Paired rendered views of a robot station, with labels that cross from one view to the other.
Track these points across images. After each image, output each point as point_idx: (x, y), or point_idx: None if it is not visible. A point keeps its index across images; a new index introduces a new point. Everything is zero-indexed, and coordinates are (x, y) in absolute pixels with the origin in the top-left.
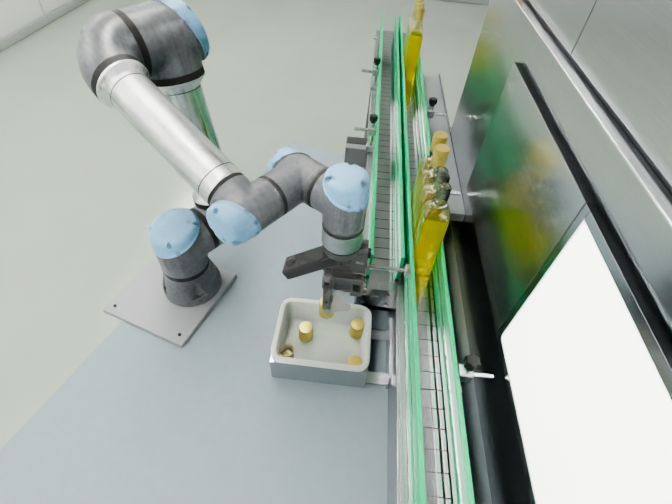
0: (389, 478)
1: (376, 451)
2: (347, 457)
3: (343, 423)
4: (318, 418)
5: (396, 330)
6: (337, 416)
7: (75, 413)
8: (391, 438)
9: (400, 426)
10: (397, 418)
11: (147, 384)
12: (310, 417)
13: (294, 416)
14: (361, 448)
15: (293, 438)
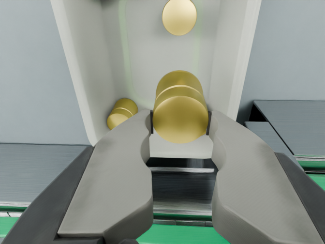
0: (2, 155)
1: (42, 132)
2: (19, 102)
3: (55, 95)
4: (46, 59)
5: (159, 208)
6: (61, 86)
7: None
8: (30, 166)
9: (0, 206)
10: (11, 202)
11: None
12: (42, 47)
13: (31, 18)
14: (36, 117)
15: (0, 23)
